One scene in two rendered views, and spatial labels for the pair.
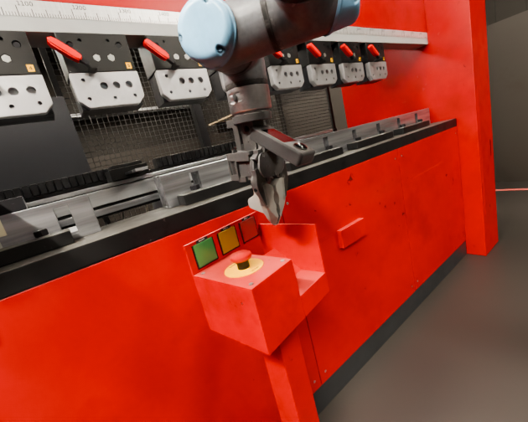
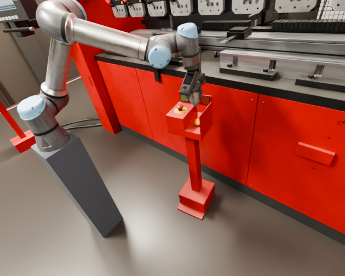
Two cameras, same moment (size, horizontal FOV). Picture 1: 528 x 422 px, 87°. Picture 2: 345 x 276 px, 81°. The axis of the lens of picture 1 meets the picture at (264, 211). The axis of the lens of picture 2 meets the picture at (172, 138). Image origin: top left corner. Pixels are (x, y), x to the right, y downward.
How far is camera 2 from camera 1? 98 cm
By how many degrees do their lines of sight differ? 76
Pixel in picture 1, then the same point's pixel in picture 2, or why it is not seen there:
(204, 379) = not seen: hidden behind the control
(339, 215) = (308, 136)
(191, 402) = not seen: hidden behind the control
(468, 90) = not seen: outside the picture
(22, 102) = (183, 10)
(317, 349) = (249, 173)
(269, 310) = (170, 124)
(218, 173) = (248, 62)
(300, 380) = (191, 153)
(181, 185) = (228, 60)
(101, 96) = (205, 10)
